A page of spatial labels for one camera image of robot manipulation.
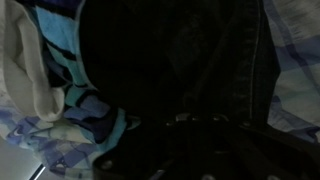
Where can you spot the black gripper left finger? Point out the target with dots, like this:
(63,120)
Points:
(153,151)

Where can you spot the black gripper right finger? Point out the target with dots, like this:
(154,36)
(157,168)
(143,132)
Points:
(269,154)

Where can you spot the dark blue denim pants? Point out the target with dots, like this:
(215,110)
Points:
(160,58)

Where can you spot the blue checkered bed sheet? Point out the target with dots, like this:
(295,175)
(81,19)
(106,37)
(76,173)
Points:
(294,25)

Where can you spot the white cloth garment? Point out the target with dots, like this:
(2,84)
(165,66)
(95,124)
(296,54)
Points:
(24,71)

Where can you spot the teal and navy garment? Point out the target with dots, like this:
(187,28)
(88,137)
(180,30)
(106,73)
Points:
(59,22)

